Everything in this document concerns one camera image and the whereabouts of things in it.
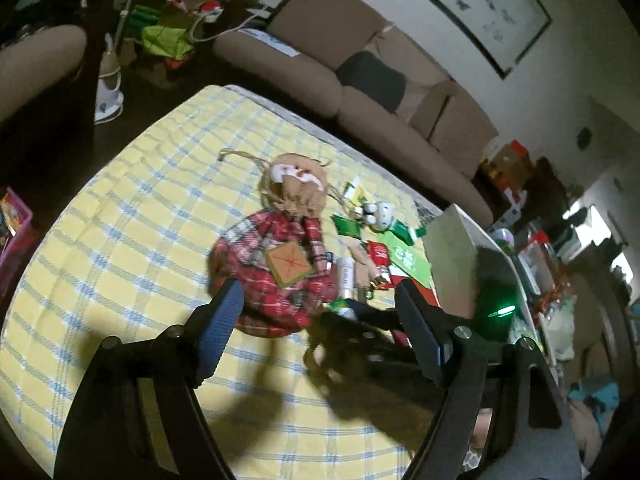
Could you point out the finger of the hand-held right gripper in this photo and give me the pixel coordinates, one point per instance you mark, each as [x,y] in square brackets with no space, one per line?
[365,321]
[360,360]

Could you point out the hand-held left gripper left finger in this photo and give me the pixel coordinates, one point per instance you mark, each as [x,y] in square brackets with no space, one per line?
[220,330]

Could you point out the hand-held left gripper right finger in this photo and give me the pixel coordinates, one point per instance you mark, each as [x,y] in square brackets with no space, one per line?
[420,330]

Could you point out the green creamer packet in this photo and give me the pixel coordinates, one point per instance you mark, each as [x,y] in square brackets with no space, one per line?
[345,309]

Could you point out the red envelope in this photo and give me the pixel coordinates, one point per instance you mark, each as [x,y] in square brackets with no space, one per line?
[415,290]

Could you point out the amber glass bottle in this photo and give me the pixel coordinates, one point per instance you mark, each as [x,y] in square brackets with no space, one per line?
[381,279]

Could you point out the white cosmetic tube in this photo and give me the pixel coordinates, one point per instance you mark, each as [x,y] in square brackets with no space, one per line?
[346,277]

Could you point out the white storage box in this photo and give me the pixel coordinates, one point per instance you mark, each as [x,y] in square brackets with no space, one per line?
[455,265]

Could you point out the tan cosmetic tube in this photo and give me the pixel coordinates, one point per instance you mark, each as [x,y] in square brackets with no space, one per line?
[361,265]

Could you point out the red packet with white print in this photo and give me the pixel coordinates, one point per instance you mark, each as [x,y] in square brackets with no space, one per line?
[380,252]

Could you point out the small green packet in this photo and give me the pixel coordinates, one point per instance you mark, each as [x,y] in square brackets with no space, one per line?
[347,225]

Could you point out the desktop with yellow checked cloth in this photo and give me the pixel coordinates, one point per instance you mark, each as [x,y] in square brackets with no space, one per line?
[125,210]

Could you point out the large green packet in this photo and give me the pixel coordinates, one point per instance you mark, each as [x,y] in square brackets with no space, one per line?
[412,262]

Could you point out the white cat figurine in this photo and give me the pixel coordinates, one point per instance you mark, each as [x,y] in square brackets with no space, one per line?
[380,216]

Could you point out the small white yellow packet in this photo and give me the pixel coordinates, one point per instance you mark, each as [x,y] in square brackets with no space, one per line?
[356,191]

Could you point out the orange cardboard box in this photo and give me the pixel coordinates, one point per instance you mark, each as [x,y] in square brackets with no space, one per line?
[507,162]

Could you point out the pink box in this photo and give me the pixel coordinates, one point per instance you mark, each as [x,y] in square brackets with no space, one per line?
[15,235]

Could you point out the black cushion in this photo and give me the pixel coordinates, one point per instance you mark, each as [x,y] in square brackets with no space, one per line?
[372,80]

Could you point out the brown sofa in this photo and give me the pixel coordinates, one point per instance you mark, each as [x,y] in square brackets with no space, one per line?
[310,75]

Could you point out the green bag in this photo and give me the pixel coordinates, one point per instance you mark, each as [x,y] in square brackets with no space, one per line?
[167,42]

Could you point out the framed wall painting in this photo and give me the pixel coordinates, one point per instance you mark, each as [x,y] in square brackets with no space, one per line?
[475,5]

